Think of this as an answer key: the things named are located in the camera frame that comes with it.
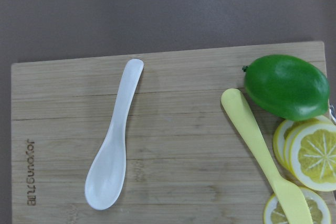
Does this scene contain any yellow plastic knife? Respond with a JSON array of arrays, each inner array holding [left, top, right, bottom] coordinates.
[[220, 89, 313, 223]]

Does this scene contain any lower lemon slice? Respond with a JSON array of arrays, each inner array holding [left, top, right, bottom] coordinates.
[[263, 187, 331, 224]]

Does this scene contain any white ceramic spoon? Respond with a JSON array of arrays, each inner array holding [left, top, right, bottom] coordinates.
[[85, 59, 144, 210]]

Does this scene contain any bamboo cutting board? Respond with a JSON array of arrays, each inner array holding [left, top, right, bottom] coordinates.
[[11, 41, 326, 223]]

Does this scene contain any green lime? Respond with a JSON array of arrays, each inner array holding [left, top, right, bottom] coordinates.
[[242, 55, 330, 121]]

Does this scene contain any upper lemon slice stack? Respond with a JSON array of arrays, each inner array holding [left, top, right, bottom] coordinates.
[[272, 115, 335, 191]]

